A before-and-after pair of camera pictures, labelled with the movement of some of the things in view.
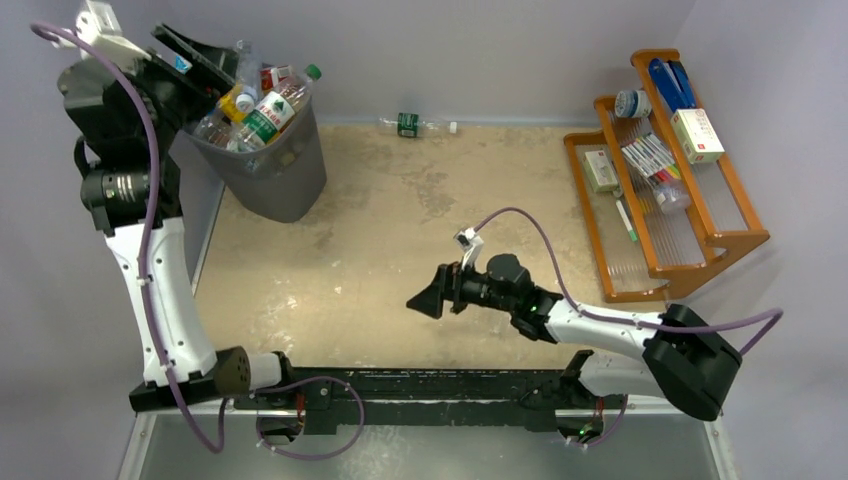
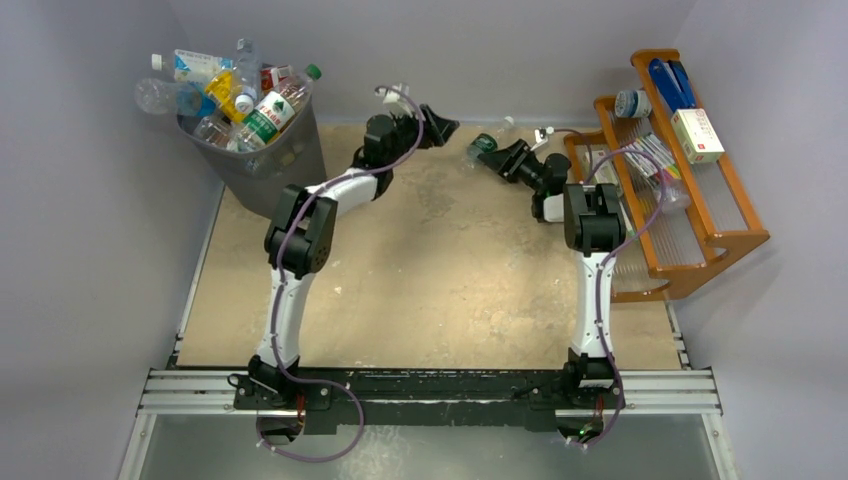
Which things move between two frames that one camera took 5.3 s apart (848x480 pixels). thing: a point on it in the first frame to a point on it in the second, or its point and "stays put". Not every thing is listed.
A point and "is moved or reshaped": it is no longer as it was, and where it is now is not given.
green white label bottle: x=274 y=112 stays put
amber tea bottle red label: x=270 y=75 stays put
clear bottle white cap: x=217 y=130 stays put
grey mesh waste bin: x=282 y=179 stays put
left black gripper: x=212 y=75 to x=433 y=131
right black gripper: x=452 y=288 to x=506 y=157
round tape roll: x=633 y=103 stays put
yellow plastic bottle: x=229 y=107 stays put
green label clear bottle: x=410 y=125 is moved or reshaped
